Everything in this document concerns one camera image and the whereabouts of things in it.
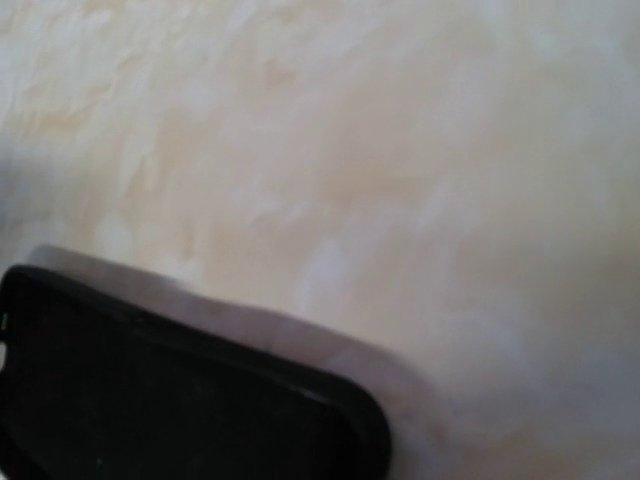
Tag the black phone case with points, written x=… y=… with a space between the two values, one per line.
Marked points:
x=93 y=387

